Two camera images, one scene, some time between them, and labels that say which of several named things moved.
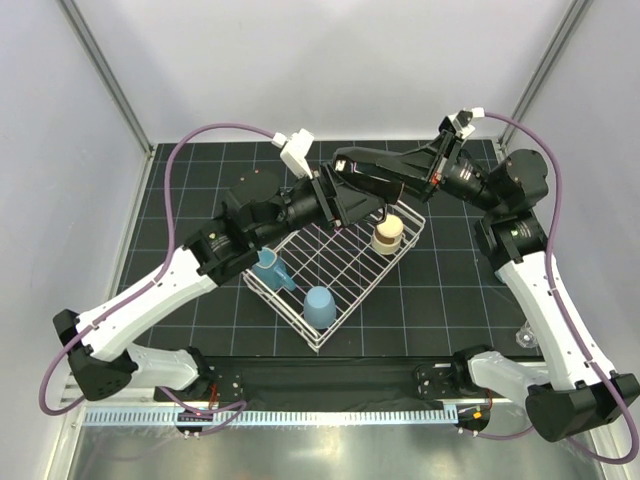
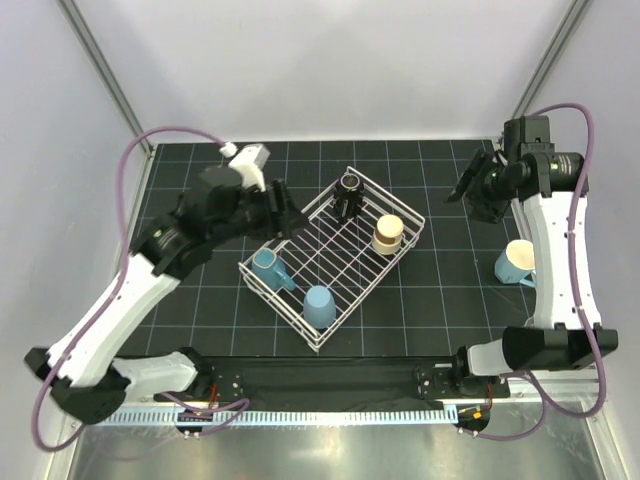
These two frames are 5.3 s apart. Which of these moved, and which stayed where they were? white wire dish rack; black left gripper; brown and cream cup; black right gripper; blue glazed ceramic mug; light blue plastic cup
Moved: black left gripper; black right gripper
Stayed: white wire dish rack; light blue plastic cup; brown and cream cup; blue glazed ceramic mug
